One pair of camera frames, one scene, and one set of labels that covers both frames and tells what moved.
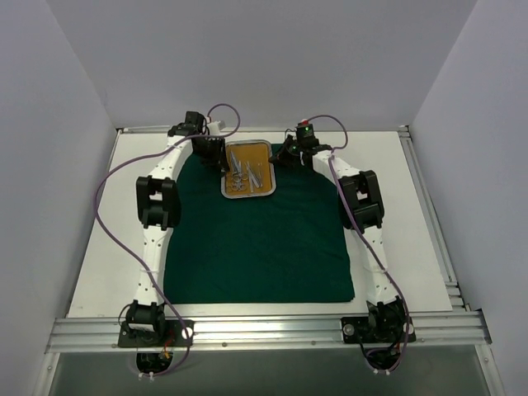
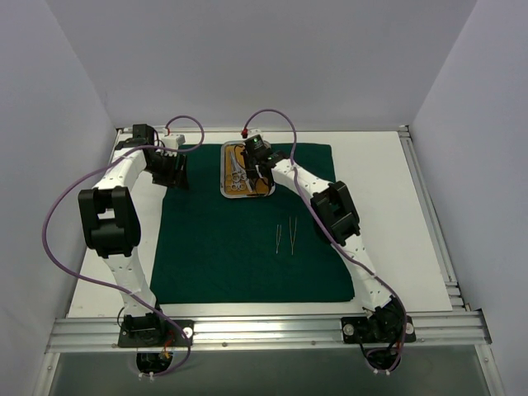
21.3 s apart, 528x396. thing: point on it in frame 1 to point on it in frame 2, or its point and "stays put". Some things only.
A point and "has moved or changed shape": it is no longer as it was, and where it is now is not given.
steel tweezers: (252, 177) has moved or changed shape
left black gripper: (214, 153) to (172, 175)
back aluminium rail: (273, 131) stays put
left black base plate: (157, 333) stays put
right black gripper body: (286, 153) to (251, 172)
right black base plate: (376, 329) stays put
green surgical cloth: (289, 248) stays put
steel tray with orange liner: (251, 173) stays put
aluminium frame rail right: (457, 302) stays put
